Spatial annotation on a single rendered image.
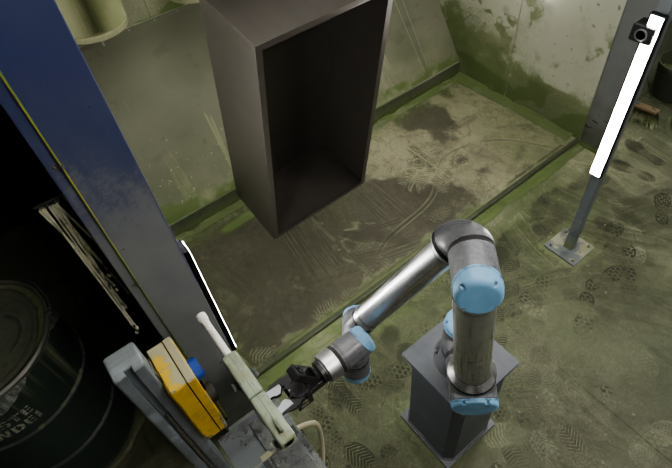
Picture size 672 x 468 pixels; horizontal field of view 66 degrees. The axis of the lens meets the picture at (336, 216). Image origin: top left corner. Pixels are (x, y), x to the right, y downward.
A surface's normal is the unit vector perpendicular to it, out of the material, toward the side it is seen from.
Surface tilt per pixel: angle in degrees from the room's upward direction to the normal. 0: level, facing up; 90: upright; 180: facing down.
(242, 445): 0
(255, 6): 12
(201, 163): 57
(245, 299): 0
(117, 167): 90
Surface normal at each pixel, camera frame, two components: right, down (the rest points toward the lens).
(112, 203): 0.62, 0.55
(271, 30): 0.05, -0.54
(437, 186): -0.08, -0.66
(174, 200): 0.47, 0.11
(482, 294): -0.06, 0.66
